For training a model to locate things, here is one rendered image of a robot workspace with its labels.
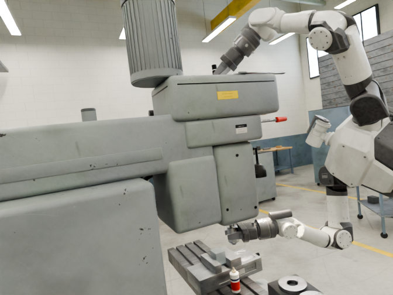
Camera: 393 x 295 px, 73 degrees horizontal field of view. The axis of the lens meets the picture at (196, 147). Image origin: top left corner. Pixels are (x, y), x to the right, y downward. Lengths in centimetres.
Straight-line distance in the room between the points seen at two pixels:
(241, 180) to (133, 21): 70
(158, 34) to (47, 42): 702
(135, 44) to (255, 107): 50
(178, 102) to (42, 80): 688
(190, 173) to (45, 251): 48
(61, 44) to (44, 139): 710
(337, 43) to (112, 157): 78
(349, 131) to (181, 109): 62
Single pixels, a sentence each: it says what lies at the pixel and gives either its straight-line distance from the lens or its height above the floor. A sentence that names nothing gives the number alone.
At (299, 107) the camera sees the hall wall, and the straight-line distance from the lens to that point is 1075.
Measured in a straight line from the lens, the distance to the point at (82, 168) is 87.
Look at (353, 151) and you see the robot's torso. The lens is 112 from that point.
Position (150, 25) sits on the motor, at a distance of 100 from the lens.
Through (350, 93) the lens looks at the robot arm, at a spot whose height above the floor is 176.
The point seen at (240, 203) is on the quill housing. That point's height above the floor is 139.
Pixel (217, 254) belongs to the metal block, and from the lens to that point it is 137.
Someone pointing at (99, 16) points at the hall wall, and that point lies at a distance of 826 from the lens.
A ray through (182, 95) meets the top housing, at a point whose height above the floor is 182.
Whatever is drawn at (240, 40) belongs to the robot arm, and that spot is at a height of 202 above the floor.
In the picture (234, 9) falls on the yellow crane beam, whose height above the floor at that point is 489.
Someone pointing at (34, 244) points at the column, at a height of 146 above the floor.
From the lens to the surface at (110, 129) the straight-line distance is 87.
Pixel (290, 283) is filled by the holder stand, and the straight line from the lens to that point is 105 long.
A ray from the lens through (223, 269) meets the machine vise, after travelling 139.
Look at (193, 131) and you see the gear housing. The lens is 94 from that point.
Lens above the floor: 168
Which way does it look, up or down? 3 degrees down
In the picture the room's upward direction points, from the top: 7 degrees counter-clockwise
